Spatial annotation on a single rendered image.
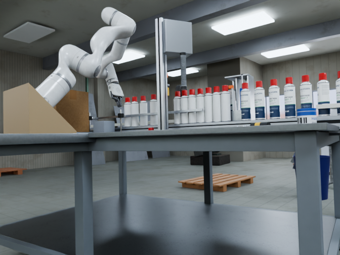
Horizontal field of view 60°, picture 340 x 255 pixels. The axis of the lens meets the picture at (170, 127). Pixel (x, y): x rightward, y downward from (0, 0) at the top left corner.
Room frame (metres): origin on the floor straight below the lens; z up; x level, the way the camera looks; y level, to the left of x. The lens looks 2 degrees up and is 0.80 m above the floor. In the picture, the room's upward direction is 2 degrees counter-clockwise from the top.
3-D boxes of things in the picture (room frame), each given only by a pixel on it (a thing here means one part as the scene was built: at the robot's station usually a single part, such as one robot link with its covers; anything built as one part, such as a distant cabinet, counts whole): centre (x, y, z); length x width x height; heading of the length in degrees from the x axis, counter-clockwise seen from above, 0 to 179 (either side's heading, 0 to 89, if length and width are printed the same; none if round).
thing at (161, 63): (1.70, 0.04, 1.16); 0.04 x 0.04 x 0.67; 57
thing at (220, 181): (4.87, -0.77, 0.05); 1.19 x 0.81 x 0.11; 137
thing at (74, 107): (1.96, 0.73, 0.99); 0.30 x 0.24 x 0.27; 53
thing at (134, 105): (2.00, 0.24, 0.98); 0.05 x 0.05 x 0.20
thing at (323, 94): (1.38, -0.73, 0.98); 0.05 x 0.05 x 0.20
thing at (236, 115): (1.70, -0.41, 1.01); 0.14 x 0.13 x 0.26; 57
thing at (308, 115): (1.16, -0.54, 0.86); 0.07 x 0.07 x 0.07
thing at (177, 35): (1.72, -0.05, 1.38); 0.17 x 0.10 x 0.19; 112
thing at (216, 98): (1.68, -0.27, 0.98); 0.05 x 0.05 x 0.20
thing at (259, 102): (1.55, -0.48, 0.98); 0.05 x 0.05 x 0.20
